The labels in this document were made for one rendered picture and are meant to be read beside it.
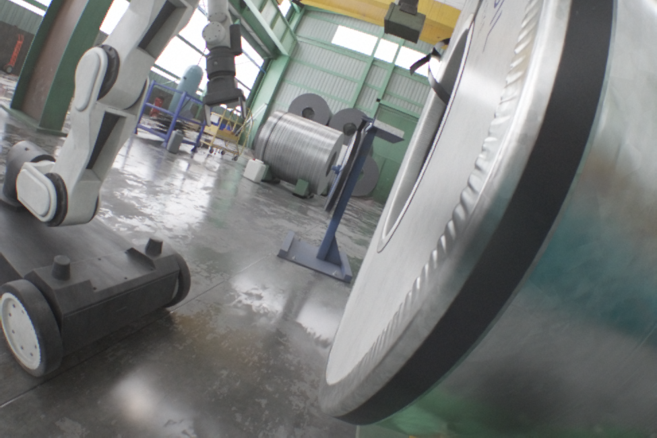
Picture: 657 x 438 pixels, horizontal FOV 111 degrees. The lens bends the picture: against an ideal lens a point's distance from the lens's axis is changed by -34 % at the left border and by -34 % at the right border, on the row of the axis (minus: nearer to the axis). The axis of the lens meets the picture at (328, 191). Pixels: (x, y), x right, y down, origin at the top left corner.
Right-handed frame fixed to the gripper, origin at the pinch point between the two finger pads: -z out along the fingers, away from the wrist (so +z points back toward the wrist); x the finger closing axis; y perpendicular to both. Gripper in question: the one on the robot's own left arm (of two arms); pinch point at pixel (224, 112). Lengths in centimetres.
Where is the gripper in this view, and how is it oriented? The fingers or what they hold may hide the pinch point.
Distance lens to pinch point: 97.0
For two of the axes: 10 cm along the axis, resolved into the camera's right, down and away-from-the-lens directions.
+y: 0.6, -0.1, 10.0
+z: -1.5, -9.9, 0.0
